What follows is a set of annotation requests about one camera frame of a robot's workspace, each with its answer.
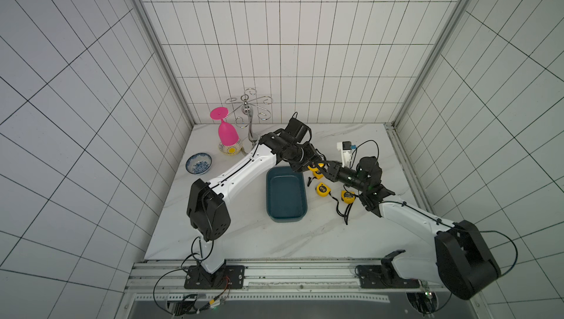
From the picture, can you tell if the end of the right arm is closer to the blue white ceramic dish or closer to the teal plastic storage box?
the teal plastic storage box

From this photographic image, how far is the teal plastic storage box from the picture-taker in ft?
2.87

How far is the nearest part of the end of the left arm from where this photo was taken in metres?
0.58

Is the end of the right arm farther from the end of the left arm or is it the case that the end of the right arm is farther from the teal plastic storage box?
the teal plastic storage box

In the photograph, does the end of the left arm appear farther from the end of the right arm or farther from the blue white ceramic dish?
the blue white ceramic dish

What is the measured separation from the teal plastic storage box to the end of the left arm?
187 mm

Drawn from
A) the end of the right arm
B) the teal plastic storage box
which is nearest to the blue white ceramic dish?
the teal plastic storage box

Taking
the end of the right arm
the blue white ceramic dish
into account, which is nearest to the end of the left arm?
the end of the right arm
